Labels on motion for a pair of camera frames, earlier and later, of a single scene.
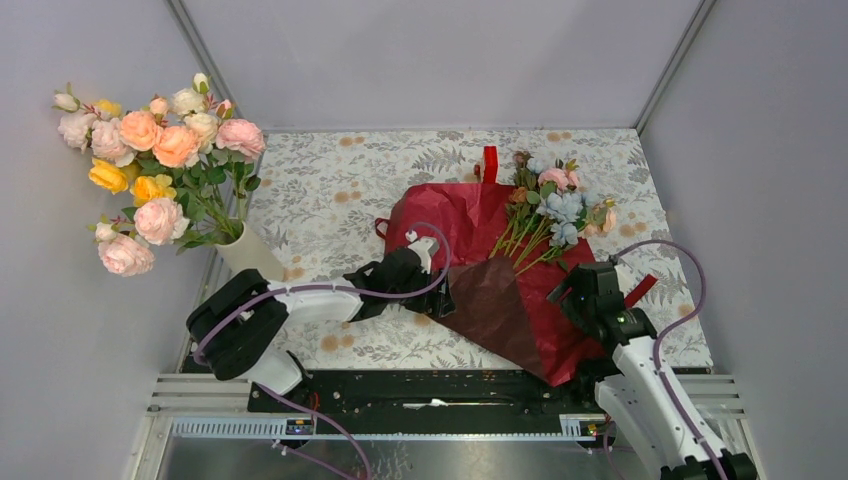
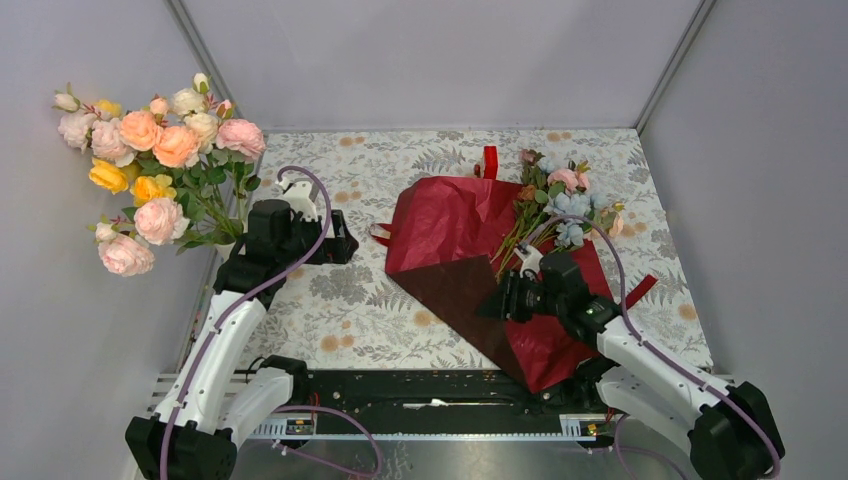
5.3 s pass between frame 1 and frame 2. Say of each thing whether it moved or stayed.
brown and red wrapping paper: moved
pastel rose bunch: stayed
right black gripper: moved
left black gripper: moved
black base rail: stayed
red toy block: stayed
